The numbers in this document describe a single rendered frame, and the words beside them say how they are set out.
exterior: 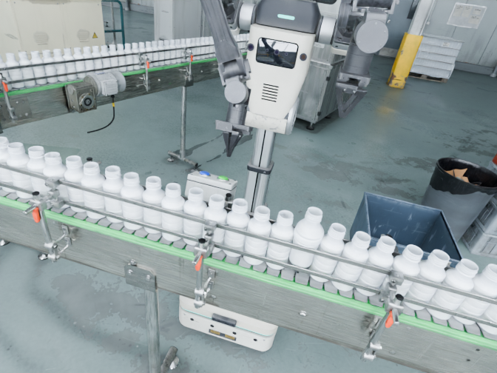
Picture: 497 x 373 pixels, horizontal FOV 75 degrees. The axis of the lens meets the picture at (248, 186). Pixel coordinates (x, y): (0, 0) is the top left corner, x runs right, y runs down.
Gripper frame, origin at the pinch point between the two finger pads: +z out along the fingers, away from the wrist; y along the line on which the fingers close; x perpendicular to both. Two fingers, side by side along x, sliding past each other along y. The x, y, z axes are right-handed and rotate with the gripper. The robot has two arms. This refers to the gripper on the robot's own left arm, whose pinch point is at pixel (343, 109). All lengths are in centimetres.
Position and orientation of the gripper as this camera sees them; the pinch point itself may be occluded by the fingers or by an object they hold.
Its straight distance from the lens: 82.4
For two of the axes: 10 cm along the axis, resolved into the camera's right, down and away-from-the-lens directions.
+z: -1.3, 8.4, 5.3
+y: 2.6, -4.9, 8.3
